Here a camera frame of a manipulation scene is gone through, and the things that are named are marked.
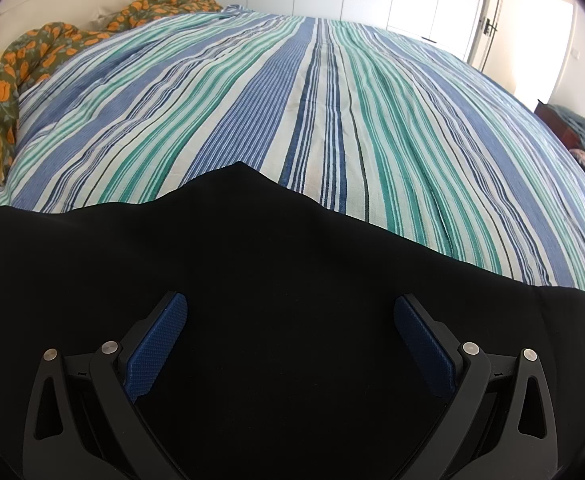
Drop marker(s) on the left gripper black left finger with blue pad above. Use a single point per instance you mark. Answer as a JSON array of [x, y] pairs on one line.
[[82, 422]]

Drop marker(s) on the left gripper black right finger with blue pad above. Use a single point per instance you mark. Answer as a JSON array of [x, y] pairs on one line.
[[499, 421]]

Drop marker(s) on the black pants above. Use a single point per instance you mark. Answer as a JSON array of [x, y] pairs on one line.
[[290, 364]]

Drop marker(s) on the pile of clothes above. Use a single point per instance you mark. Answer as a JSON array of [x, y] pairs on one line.
[[577, 123]]

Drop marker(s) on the dark red wooden cabinet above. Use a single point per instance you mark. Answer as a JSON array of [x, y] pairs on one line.
[[557, 124]]

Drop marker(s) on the blue green striped bedspread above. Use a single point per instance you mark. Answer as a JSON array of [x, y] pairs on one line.
[[366, 122]]

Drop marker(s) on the green orange floral blanket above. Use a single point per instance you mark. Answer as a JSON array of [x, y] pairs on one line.
[[35, 55]]

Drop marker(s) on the white door with handle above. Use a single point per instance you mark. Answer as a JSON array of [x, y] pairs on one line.
[[485, 33]]

